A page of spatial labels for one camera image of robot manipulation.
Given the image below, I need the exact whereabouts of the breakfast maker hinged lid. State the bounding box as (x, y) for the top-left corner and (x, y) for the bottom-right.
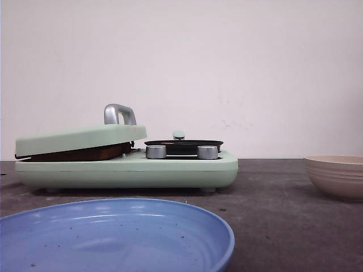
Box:
(15, 104), (147, 159)

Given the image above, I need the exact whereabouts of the bread slice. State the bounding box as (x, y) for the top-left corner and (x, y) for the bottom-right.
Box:
(29, 141), (134, 162)

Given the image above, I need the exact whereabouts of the beige ribbed bowl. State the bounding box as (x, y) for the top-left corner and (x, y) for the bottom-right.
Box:
(304, 155), (362, 201)

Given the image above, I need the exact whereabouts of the mint green breakfast maker base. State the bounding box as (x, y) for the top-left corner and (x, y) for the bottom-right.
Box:
(15, 149), (238, 189)

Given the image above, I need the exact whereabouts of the black round frying pan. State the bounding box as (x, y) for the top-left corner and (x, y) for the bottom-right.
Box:
(144, 138), (224, 155)

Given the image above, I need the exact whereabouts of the right silver control knob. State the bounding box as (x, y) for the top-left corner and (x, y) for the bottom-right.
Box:
(197, 146), (218, 160)

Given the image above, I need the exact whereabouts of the silver control knob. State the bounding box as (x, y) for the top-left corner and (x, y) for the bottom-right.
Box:
(146, 144), (167, 159)
(197, 146), (218, 160)

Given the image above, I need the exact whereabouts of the left silver control knob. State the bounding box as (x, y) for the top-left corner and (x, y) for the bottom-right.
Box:
(146, 144), (167, 159)

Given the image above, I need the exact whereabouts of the blue plate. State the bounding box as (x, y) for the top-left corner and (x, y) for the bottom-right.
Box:
(1, 198), (235, 271)

